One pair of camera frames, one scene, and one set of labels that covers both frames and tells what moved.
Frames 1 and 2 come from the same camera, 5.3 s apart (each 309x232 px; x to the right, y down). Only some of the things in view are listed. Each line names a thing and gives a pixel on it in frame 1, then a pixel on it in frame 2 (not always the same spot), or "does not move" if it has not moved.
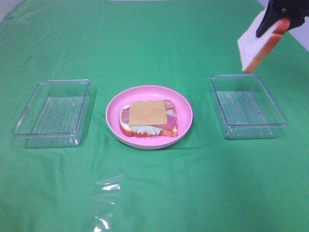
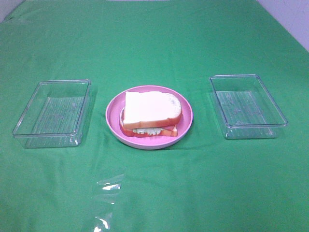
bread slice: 252,48 -> 146,109
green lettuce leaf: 151,129 does not move
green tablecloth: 204,183 does not move
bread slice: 128,132 does not move
